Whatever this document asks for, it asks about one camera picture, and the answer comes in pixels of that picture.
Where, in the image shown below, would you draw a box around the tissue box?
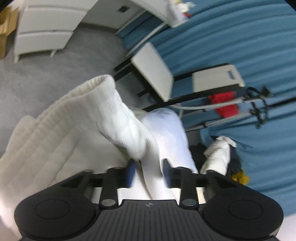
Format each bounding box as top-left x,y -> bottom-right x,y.
171,0 -> 196,14

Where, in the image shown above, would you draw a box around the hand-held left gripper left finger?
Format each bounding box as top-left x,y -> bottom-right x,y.
61,159 -> 137,207

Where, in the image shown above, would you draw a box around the white dressing table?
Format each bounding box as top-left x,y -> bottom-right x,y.
13,0 -> 193,64

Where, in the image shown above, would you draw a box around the red cloth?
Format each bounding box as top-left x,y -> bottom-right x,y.
208,91 -> 240,119

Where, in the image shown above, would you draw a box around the pile of clothes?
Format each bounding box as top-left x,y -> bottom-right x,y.
189,143 -> 242,178

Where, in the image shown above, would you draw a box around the white corrugated hose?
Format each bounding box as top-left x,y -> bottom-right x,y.
173,102 -> 243,113

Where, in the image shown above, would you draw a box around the pastel bed blanket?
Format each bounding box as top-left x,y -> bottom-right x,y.
281,214 -> 296,241

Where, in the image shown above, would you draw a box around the white striped pants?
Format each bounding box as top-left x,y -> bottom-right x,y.
0,74 -> 200,241

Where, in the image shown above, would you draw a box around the cardboard box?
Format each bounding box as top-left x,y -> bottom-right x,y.
0,6 -> 19,60

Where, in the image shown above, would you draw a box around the white black-framed chair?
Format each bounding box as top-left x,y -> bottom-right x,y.
113,42 -> 246,112

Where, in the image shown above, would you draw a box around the silver tripod stand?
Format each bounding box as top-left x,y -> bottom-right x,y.
183,86 -> 274,133

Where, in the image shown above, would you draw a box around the mustard yellow cloth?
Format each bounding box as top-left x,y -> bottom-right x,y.
231,169 -> 250,186

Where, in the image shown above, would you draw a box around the white and black jacket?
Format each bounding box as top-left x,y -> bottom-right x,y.
199,135 -> 237,175

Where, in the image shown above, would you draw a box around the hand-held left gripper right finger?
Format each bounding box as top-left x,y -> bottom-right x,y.
162,159 -> 234,208

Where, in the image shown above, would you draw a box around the blue curtain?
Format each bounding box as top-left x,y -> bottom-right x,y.
116,0 -> 296,139
200,100 -> 296,217

